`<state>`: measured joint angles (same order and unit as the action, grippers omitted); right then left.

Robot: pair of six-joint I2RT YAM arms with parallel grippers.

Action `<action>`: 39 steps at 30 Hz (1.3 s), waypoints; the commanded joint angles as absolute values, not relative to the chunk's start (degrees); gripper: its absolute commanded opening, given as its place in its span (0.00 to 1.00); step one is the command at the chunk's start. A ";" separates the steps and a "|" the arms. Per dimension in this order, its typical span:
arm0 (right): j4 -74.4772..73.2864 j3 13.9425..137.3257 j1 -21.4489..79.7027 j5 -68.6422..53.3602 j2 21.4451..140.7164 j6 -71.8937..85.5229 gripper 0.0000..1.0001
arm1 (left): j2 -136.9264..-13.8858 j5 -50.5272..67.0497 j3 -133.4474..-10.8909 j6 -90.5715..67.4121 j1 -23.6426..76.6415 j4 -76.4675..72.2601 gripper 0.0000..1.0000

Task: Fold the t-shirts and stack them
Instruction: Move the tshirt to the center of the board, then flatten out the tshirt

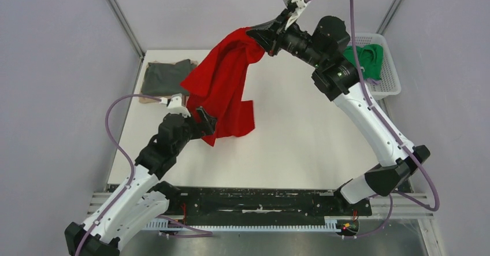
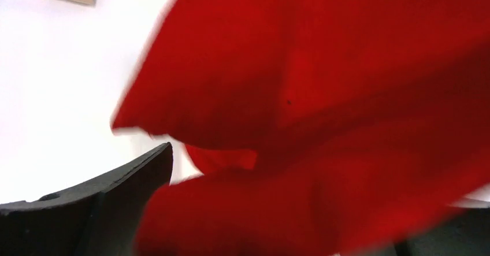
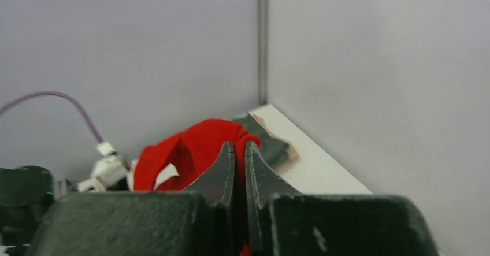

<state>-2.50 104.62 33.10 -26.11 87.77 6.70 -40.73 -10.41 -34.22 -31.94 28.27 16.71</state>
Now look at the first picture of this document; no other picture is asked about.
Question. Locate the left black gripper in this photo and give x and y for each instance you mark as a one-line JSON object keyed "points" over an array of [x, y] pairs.
{"points": [[201, 129]]}

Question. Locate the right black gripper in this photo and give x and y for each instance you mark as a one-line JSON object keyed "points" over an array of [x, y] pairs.
{"points": [[273, 40]]}

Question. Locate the red t-shirt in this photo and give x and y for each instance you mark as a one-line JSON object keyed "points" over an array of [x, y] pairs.
{"points": [[217, 85]]}

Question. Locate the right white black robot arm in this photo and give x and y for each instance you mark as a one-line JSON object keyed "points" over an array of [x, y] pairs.
{"points": [[338, 79]]}

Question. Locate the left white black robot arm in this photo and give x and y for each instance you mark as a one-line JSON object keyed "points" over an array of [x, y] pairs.
{"points": [[142, 195]]}

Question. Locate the folded dark grey t-shirt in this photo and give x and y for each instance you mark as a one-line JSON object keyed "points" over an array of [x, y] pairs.
{"points": [[164, 78]]}

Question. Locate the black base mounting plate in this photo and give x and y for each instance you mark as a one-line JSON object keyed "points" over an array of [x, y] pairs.
{"points": [[224, 207]]}

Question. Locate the green t-shirt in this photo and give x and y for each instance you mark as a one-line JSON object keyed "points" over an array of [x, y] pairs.
{"points": [[370, 58]]}

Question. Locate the white plastic basket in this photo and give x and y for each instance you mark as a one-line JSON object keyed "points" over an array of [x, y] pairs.
{"points": [[390, 84]]}

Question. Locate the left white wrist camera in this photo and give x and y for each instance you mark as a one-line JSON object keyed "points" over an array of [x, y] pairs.
{"points": [[176, 105]]}

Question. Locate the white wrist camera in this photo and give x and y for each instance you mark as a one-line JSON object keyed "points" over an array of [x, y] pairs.
{"points": [[295, 9], [176, 105]]}

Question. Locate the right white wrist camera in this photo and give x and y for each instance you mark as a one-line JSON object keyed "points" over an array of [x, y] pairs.
{"points": [[295, 9]]}

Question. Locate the white slotted cable duct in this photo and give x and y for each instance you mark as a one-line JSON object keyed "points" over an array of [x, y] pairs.
{"points": [[329, 226]]}

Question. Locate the aluminium frame rail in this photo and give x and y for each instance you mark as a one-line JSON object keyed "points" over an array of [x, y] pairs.
{"points": [[403, 208]]}

